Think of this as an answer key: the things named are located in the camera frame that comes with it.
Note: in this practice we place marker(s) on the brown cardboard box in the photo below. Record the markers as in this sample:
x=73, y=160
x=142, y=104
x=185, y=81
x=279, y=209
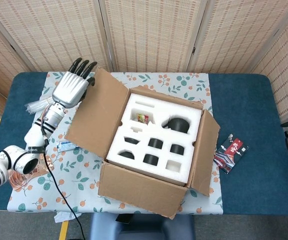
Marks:
x=144, y=192

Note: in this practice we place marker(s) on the floral tablecloth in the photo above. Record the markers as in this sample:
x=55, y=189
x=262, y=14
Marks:
x=84, y=180

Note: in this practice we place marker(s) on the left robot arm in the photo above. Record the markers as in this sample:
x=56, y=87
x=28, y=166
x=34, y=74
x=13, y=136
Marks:
x=36, y=132

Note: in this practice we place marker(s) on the blue white toothpaste tube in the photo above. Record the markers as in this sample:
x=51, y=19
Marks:
x=65, y=145

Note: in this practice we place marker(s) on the bundle of clear plastic straws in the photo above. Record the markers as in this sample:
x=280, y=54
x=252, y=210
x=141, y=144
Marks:
x=35, y=106

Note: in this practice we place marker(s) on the dark red blue packet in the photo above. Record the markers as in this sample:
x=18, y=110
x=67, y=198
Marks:
x=230, y=155

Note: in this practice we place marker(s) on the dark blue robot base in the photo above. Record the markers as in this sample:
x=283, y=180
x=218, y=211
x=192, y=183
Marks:
x=144, y=230

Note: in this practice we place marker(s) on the small red green packet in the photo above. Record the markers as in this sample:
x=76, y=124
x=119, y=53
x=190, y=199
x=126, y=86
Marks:
x=142, y=118

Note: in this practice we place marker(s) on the orange snack pouch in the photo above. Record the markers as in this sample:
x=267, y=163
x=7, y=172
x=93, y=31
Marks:
x=19, y=181

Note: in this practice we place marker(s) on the white foam insert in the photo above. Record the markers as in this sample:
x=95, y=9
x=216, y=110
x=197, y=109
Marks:
x=114, y=147

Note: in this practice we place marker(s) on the black cup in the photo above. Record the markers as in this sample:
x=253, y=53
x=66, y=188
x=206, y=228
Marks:
x=177, y=148
x=151, y=159
x=131, y=141
x=155, y=143

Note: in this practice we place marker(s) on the crumpled white paper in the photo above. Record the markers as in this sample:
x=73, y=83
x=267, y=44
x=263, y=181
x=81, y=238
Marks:
x=61, y=217

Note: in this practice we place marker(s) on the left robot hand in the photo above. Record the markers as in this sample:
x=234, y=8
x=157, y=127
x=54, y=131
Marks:
x=69, y=90

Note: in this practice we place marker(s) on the bamboo folding screen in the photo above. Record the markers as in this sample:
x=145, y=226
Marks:
x=146, y=37

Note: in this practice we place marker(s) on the black teapot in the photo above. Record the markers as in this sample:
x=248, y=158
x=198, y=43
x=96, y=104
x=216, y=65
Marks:
x=179, y=124

